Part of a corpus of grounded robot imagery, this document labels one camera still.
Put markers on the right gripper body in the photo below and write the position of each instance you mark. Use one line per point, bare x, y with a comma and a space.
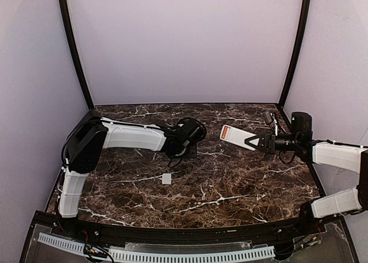
270, 143

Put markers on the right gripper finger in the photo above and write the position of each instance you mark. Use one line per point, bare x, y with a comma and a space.
262, 149
256, 141

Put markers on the black front rail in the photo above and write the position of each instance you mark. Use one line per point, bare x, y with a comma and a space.
116, 235

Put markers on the black frame post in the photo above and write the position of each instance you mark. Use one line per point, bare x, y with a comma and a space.
305, 4
66, 18

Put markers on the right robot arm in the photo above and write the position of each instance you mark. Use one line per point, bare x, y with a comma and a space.
322, 152

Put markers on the orange battery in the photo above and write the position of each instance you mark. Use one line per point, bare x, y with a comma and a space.
225, 132

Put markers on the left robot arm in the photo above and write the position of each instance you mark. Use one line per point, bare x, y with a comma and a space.
82, 149

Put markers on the right black frame post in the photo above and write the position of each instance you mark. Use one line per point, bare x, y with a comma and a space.
305, 4

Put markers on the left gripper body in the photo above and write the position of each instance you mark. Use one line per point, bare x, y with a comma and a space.
189, 151

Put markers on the white remote control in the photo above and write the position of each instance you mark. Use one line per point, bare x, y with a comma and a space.
237, 137

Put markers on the left black frame post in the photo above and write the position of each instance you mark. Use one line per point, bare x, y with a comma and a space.
66, 18

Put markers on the white battery cover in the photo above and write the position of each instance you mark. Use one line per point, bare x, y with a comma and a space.
167, 179

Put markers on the white cable duct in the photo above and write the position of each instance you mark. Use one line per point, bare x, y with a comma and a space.
143, 252

